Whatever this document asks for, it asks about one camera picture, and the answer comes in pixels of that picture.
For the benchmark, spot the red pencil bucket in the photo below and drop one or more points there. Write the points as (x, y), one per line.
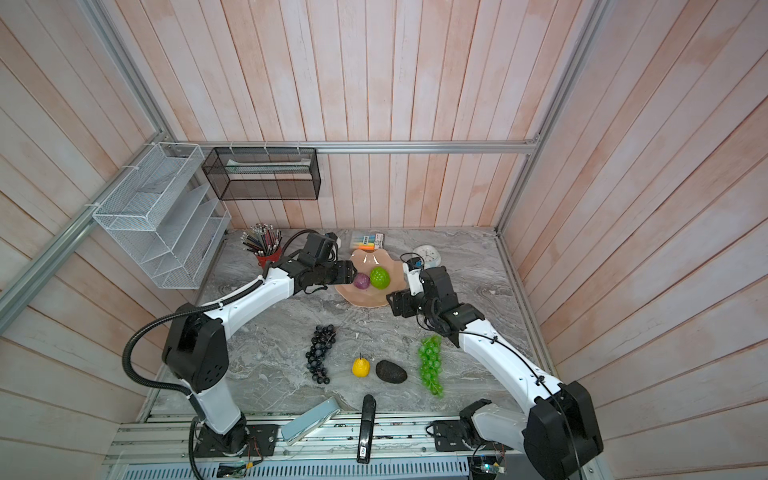
(264, 257)

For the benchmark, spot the dark fake avocado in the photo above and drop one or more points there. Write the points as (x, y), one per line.
(390, 372)

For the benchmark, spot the aluminium front rail frame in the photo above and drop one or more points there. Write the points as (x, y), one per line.
(402, 416)

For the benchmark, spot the yellow fake lemon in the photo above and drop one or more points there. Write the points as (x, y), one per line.
(361, 367)

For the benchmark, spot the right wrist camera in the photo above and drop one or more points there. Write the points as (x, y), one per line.
(413, 266)

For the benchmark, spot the white and blue clock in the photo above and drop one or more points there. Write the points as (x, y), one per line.
(430, 255)

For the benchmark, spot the purple fake fruit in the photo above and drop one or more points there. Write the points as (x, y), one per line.
(361, 281)

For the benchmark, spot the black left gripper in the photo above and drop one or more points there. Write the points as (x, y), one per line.
(345, 272)

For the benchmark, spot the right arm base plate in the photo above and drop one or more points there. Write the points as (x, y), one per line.
(453, 435)

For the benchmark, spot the black stapler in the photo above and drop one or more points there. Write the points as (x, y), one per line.
(366, 432)

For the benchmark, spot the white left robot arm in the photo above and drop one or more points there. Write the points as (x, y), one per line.
(196, 349)

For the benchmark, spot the light blue flat case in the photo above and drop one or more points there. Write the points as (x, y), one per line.
(304, 424)

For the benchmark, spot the highlighter marker pack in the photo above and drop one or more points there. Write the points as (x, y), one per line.
(367, 241)

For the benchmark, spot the black mesh wall basket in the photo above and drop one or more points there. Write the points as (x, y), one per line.
(263, 173)

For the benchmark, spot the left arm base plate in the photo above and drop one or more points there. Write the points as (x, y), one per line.
(255, 440)

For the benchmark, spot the green fake grape bunch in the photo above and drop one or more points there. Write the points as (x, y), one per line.
(431, 365)

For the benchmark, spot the green bumpy fake fruit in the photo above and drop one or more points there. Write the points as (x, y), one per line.
(380, 278)

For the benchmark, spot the black fake grape bunch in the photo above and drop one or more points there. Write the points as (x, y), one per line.
(322, 341)

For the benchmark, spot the peach scalloped fruit bowl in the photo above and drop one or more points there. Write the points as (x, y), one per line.
(364, 262)

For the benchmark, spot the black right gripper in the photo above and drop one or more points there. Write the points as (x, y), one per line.
(403, 298)

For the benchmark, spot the white wire mesh shelf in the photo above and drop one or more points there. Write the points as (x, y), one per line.
(169, 226)

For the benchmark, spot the bundle of coloured pencils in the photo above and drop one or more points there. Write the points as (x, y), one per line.
(262, 239)

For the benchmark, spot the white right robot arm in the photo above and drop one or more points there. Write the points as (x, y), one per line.
(556, 428)

